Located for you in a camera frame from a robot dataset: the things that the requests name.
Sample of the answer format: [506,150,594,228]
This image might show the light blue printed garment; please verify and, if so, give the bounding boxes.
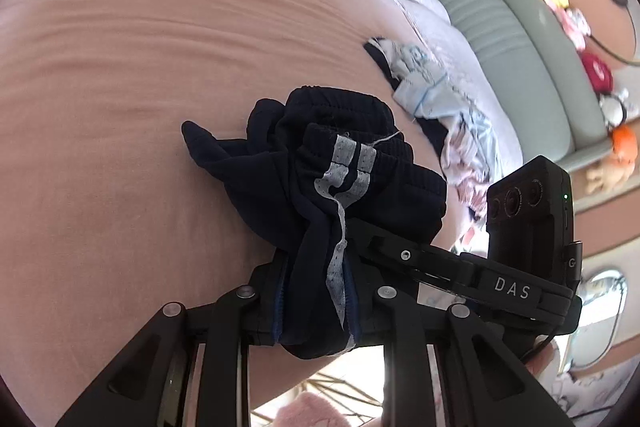
[363,36,501,188]

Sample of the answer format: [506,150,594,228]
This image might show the pale pink pillow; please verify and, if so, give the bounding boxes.
[397,0,523,174]

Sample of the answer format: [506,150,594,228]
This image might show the pink bed sheet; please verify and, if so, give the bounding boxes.
[0,0,471,427]

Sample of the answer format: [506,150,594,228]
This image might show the grey green padded headboard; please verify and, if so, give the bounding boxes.
[439,0,612,172]

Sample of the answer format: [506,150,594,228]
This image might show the pink printed pyjama garment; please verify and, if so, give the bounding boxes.
[439,116,502,232]

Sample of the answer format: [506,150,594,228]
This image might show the navy shorts with white stripes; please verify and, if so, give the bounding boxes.
[181,87,447,360]

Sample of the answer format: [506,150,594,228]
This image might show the red plush toy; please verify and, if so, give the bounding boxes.
[580,51,613,94]

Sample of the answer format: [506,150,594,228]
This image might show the black camera box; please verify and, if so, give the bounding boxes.
[486,155,582,289]

